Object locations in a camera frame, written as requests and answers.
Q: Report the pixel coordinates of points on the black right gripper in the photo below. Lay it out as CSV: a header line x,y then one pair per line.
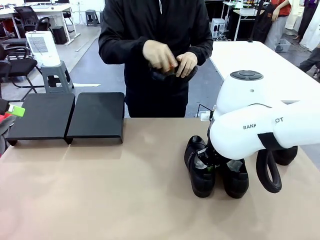
x,y
212,155

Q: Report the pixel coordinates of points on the black matte shoe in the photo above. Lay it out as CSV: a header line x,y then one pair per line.
x,y
202,182
236,185

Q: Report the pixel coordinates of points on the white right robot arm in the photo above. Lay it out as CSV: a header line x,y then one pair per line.
x,y
237,100

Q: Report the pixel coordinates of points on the person's left forearm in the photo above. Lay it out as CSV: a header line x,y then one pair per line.
x,y
203,50

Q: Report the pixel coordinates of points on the person's right forearm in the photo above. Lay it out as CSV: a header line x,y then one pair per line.
x,y
120,52

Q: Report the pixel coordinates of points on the black metal shoe stand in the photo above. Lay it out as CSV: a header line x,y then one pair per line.
x,y
97,115
42,115

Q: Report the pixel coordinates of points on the person's left hand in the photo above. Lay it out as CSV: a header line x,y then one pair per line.
x,y
188,61

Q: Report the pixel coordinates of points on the person's right hand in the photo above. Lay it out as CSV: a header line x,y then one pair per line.
x,y
158,52

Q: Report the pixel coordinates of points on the black visitor chair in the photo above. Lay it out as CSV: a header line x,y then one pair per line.
x,y
17,66

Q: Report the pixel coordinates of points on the grey plastic stool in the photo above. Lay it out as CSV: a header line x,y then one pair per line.
x,y
53,72

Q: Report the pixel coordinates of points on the white air purifier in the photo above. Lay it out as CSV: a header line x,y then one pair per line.
x,y
42,47

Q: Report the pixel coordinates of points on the black computer tower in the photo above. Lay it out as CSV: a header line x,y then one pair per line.
x,y
59,35

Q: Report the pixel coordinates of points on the black mesh office chair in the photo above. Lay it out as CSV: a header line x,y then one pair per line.
x,y
27,16

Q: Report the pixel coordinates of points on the white office desk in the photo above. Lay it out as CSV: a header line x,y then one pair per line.
x,y
50,9

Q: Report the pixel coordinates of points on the computer monitor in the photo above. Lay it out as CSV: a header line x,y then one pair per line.
x,y
37,1

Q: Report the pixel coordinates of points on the large white table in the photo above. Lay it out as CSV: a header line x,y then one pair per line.
x,y
250,57

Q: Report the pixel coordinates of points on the small grey step stool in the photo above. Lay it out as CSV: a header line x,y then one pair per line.
x,y
91,15

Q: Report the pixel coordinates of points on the white computer case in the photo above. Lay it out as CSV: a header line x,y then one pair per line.
x,y
218,26

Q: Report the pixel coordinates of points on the grey plastic bin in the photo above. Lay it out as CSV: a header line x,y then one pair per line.
x,y
283,45

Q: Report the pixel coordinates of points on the seated person's dark leg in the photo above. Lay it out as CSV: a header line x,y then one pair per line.
x,y
310,61

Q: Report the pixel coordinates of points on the black clamp pole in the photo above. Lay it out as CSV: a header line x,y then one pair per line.
x,y
255,25

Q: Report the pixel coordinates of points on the person torso in black jacket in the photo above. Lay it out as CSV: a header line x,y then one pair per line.
x,y
155,22

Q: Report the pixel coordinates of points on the black hanging apron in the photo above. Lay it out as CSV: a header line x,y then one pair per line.
x,y
263,22

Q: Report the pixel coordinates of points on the figure in red top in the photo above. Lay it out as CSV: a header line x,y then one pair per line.
x,y
278,27

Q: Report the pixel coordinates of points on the white-legged work table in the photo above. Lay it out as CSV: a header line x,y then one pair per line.
x,y
243,11

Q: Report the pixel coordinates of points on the cream hanging garment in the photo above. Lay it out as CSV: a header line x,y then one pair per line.
x,y
292,15

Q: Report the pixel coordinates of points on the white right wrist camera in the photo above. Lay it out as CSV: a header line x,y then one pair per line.
x,y
206,116

